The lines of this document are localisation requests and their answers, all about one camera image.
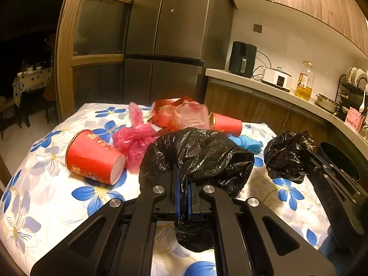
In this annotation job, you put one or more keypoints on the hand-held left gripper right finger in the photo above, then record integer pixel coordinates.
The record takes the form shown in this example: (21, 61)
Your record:
(190, 201)

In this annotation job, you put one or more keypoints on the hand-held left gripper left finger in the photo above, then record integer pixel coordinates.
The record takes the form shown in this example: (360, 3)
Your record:
(178, 195)

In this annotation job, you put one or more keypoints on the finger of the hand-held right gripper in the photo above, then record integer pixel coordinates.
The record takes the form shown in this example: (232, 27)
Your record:
(336, 175)
(322, 192)

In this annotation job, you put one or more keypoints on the black trash bin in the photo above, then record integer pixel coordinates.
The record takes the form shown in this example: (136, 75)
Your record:
(345, 161)

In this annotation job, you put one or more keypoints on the large black plastic bag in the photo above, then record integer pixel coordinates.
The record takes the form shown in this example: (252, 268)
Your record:
(201, 155)

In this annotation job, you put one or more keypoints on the small black plastic bag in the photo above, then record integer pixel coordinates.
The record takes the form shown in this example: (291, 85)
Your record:
(283, 158)

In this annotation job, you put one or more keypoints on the translucent pink plastic bag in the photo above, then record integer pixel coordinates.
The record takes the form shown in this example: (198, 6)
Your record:
(192, 115)

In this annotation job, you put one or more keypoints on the red printed plastic bag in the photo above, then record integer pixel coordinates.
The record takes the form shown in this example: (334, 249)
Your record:
(164, 115)

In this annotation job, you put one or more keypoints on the pink utensil holder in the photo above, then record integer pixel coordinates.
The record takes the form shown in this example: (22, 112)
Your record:
(353, 120)

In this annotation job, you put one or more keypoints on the steel bowl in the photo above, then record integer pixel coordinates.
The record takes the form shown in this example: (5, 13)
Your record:
(326, 103)

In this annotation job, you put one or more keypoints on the white spoon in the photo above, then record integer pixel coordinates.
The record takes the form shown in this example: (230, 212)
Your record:
(362, 106)

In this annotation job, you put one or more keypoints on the blue glove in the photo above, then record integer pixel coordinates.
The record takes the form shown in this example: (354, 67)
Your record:
(248, 143)

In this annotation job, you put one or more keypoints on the red paper cup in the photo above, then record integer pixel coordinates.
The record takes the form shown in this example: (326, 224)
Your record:
(227, 125)
(89, 155)

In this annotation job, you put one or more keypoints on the cooking oil bottle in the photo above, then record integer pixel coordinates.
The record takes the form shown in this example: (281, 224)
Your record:
(304, 89)

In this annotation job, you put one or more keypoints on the white plate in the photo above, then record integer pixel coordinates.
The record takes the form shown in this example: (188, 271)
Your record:
(351, 74)
(361, 77)

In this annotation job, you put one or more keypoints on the wooden kitchen base cabinet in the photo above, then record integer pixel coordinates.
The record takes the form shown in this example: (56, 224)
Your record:
(244, 103)

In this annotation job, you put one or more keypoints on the white slow cooker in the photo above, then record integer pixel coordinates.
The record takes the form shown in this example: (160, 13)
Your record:
(276, 77)

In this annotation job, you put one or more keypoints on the floral blanket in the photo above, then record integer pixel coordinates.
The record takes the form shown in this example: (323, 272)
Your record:
(57, 195)

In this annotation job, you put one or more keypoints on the black air fryer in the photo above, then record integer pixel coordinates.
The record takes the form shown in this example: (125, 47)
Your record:
(241, 57)

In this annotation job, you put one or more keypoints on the dark steel refrigerator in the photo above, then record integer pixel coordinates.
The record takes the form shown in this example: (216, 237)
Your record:
(172, 34)

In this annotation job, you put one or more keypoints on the dark wooden chair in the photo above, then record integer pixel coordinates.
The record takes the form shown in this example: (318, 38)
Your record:
(50, 92)

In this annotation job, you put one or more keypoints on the dining table with dotted cloth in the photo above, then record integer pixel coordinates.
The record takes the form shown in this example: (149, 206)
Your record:
(31, 82)

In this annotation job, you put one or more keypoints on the wooden glass-door cabinet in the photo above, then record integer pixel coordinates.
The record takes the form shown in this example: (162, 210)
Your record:
(97, 26)

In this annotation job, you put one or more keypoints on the dark wall socket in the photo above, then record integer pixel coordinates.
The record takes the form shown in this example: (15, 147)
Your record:
(257, 28)

